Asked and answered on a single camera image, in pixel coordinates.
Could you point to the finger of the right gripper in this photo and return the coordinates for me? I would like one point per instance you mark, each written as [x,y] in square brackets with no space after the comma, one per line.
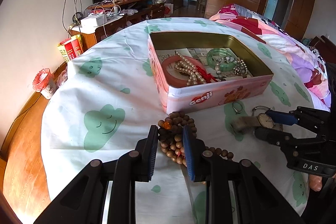
[281,117]
[281,139]

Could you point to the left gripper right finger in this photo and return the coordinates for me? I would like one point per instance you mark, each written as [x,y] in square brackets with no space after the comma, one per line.
[236,191]

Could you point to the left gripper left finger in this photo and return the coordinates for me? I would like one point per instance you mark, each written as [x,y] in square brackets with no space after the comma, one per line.
[83,199]

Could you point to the silver wrist watch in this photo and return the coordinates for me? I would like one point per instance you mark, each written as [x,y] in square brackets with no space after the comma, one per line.
[248,124]

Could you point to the pink bangle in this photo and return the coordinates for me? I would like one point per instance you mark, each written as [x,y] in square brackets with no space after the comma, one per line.
[183,71]

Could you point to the brown wooden bead mala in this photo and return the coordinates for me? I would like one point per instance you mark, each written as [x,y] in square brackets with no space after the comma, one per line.
[170,135]

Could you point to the person right hand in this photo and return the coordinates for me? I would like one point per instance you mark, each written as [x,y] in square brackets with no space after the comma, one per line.
[315,183]

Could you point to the patchwork pink quilt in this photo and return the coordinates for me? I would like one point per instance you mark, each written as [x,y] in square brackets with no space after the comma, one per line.
[307,62]

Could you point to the pink metal tin box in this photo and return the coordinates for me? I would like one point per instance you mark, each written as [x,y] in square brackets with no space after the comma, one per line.
[214,92]

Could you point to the red lined waste bin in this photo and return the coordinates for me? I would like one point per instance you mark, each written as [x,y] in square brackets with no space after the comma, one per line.
[44,83]

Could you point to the red yellow box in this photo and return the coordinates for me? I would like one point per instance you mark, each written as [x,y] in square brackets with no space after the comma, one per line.
[71,48]

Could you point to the wooden tv cabinet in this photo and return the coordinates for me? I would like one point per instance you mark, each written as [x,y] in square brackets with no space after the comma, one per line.
[118,16]

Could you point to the white device box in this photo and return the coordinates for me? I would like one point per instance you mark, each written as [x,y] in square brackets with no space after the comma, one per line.
[93,20]

